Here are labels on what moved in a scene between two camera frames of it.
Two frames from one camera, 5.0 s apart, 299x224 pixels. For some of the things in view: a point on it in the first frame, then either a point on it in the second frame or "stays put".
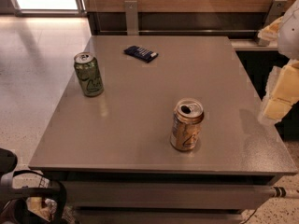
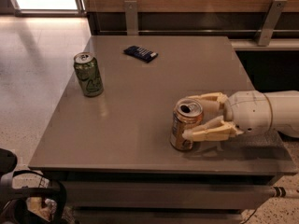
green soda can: [89, 73] stays put
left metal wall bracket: [132, 17] stays put
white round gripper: [290, 36] to [249, 111]
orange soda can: [186, 123] stays put
